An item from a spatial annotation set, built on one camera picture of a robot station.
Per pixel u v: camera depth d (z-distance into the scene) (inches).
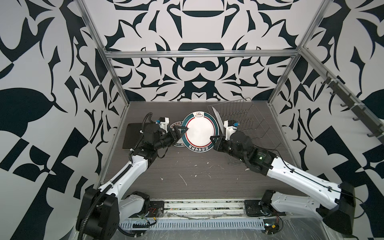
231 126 25.1
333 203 15.7
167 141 27.1
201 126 28.9
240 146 20.7
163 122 29.1
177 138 27.0
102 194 16.1
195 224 25.6
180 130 29.8
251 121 40.1
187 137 29.9
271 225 28.0
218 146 24.5
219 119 36.5
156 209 28.8
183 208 29.8
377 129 19.7
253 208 29.2
